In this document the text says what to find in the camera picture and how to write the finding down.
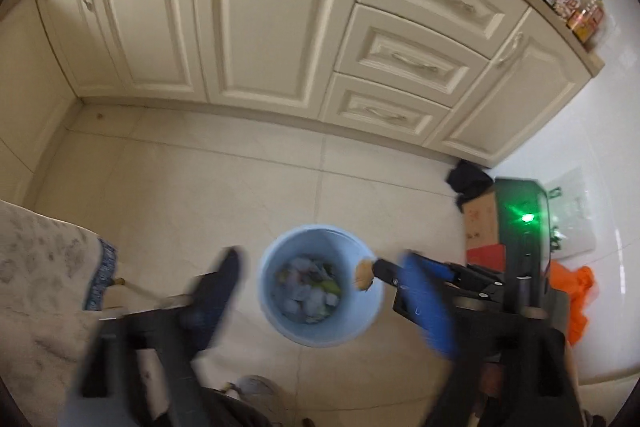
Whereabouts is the red box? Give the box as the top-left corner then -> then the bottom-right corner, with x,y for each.
466,244 -> 507,269

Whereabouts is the person's dark trouser leg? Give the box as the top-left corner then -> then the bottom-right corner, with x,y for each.
197,387 -> 271,427

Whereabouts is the white plastic bag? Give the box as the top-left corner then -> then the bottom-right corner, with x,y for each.
282,287 -> 326,315
290,257 -> 326,279

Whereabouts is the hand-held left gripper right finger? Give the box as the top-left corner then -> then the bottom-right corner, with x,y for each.
392,251 -> 585,427

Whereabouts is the amber cooking oil bottle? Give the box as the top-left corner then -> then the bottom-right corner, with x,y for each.
570,0 -> 606,42

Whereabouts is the medium cream drawer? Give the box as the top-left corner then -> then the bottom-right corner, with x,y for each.
334,4 -> 489,96

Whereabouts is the row of cream cabinet doors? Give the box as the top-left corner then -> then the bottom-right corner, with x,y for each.
32,0 -> 603,168

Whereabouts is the blue floral round tablecloth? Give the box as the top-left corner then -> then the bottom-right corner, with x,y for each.
0,199 -> 119,427

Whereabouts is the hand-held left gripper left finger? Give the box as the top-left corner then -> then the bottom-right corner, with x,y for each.
75,248 -> 242,427

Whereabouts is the clear seasoning bottle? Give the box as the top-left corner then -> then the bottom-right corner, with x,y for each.
565,0 -> 593,25

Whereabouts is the orange plastic bag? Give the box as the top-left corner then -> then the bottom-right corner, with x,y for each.
550,261 -> 597,347

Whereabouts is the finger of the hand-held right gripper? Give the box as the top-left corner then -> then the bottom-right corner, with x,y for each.
372,258 -> 405,289
440,261 -> 506,306

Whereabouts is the small cream drawer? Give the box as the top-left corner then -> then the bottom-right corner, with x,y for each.
320,74 -> 452,138

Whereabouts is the person's grey shoe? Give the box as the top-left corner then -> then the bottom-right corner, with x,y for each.
227,374 -> 283,414

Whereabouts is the light blue plastic bucket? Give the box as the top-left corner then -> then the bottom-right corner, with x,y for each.
256,223 -> 385,349

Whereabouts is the black cloth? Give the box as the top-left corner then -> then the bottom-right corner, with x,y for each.
446,159 -> 496,210

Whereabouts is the brown cardboard box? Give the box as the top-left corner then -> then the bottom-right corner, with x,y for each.
461,187 -> 501,253

